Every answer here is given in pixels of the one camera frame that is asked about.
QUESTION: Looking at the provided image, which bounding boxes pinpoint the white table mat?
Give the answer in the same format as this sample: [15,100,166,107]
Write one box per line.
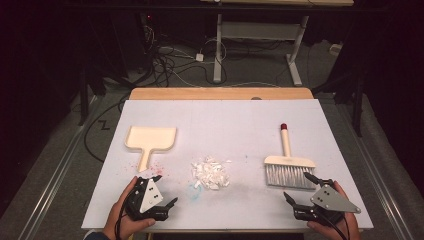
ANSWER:
[81,99,374,231]

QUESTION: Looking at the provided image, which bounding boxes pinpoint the black metal stand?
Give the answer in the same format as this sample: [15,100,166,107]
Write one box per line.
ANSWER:
[78,64,92,127]

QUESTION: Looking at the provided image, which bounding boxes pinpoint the right hand-held gripper cable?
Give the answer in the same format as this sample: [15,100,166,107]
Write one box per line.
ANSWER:
[324,213,351,240]

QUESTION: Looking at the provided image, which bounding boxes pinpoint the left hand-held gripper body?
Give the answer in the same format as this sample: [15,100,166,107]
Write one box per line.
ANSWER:
[125,176,171,222]

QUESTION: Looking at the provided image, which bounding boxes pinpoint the tangle of floor cables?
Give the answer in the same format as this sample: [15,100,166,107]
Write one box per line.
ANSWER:
[141,24,229,88]

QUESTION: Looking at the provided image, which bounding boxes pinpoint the hand-held gripper cable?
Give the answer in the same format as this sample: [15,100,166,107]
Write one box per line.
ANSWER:
[324,213,351,240]
[114,189,138,240]

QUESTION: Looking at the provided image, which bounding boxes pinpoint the wooden table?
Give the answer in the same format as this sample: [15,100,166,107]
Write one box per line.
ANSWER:
[128,87,343,240]

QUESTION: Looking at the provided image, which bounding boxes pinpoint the cream plastic dustpan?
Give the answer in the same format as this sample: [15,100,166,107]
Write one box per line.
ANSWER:
[124,125,178,173]

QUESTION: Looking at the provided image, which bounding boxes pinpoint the white metal desk frame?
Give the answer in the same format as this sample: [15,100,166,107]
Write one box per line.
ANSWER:
[213,13,309,87]

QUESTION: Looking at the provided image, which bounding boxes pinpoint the person's left hand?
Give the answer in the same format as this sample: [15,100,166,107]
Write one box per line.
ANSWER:
[102,175,157,240]

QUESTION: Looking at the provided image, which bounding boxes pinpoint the black floor cable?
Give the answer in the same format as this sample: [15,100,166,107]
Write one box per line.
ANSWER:
[83,94,132,164]

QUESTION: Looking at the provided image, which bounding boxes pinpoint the person's right hand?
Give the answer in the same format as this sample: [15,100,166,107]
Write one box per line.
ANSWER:
[306,180,363,240]

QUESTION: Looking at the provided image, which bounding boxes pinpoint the left hand-held gripper cable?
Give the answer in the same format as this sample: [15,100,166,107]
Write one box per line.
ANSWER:
[114,189,138,240]

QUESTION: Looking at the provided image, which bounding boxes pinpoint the cream hand brush red tip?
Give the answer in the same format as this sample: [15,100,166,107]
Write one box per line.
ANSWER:
[263,123,317,190]

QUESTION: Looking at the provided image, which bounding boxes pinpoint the person's dark sleeve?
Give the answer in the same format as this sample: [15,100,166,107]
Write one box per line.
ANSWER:
[83,230,113,240]

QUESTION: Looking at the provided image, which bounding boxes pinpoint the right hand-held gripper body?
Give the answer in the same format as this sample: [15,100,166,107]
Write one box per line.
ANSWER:
[292,184,362,228]

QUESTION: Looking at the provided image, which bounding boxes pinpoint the metal floor rail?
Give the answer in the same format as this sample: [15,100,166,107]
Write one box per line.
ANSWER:
[334,99,416,240]
[18,95,103,240]

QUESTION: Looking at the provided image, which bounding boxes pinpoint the scattered red crumbs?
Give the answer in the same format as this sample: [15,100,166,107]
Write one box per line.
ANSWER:
[128,160,172,178]

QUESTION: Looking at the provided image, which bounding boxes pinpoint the pile of white paper scraps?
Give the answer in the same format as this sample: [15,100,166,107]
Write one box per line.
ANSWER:
[190,155,233,192]

